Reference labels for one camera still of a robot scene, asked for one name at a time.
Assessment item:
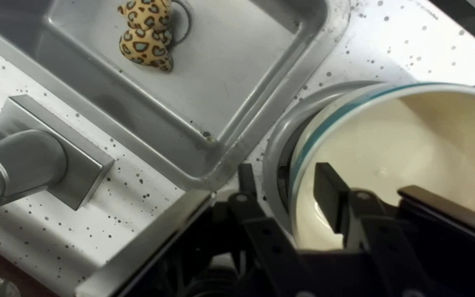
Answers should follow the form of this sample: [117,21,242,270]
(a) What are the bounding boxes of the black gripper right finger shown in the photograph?
[311,161,415,297]

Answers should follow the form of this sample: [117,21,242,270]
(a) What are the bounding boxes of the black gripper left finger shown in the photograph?
[227,161,306,297]

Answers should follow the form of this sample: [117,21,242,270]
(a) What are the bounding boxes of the white pot with teal handle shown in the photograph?
[287,72,475,255]

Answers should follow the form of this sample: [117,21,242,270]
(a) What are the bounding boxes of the grey toy sink basin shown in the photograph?
[0,0,356,192]

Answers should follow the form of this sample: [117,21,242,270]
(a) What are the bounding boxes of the leopard print plush toy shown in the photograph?
[115,0,174,74]

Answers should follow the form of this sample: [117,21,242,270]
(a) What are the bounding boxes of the silver toy faucet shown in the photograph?
[0,93,115,212]

